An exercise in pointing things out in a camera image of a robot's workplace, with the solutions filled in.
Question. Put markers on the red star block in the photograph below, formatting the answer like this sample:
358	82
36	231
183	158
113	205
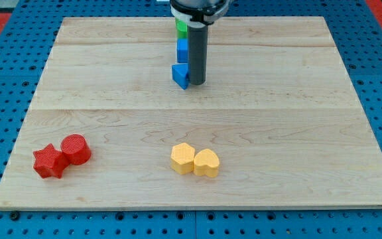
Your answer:
50	162

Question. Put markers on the yellow heart block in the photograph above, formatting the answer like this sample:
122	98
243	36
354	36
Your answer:
206	163

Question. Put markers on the green block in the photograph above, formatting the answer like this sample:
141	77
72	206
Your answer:
181	29

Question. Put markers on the yellow hexagon block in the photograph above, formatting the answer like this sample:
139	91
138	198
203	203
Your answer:
182	158

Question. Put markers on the blue triangle block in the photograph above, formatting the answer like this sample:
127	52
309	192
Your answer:
180	74

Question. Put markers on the red cylinder block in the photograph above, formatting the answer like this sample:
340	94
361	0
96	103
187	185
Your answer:
76	149

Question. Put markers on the blue cube block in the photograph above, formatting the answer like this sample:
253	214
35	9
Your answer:
182	50

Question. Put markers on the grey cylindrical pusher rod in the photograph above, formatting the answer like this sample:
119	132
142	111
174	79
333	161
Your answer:
197	54

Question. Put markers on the light wooden board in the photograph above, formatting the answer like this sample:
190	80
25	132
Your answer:
278	108

